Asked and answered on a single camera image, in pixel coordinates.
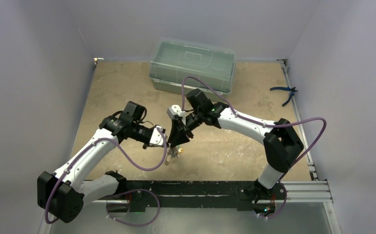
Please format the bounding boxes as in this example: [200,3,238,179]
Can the blue handled pliers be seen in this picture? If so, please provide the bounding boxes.
[270,86,299,107]

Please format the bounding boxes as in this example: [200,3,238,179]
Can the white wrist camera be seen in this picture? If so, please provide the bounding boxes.
[167,105,186,124]
[149,125,167,147]

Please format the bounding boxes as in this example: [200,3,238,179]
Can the clear green plastic storage box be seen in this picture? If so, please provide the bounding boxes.
[149,38,236,101]

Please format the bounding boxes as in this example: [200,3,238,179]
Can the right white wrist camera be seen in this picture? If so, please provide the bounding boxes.
[167,105,186,124]

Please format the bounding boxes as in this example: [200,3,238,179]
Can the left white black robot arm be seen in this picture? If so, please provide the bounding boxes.
[37,101,168,224]

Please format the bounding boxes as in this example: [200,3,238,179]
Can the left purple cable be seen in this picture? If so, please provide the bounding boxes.
[44,127,169,227]

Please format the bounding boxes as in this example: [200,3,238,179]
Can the purple cable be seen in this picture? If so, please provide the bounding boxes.
[44,127,169,227]
[180,76,327,220]

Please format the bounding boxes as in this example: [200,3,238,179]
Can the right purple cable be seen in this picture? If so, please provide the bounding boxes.
[180,76,327,220]

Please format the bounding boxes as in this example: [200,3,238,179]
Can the aluminium frame rail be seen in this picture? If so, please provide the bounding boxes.
[47,180,334,203]

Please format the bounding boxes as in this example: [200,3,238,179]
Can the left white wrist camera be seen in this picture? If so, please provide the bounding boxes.
[149,125,167,147]

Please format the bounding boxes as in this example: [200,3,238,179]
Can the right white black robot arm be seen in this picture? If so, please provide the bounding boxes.
[167,89,303,201]

